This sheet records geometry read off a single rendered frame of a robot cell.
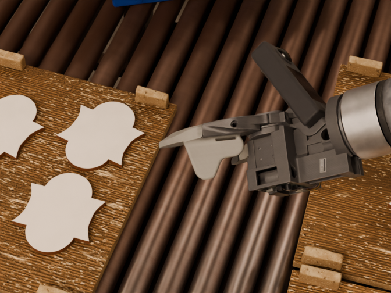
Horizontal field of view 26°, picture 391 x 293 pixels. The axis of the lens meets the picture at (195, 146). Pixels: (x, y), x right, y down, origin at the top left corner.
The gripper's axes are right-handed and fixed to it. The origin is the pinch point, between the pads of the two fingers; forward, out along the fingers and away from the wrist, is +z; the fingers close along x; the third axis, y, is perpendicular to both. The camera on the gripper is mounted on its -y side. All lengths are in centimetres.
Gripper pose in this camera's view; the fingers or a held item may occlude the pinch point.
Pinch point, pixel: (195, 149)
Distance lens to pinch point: 100.0
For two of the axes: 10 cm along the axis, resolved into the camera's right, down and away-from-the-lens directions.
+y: 1.0, 9.6, -2.4
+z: -8.1, 2.2, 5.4
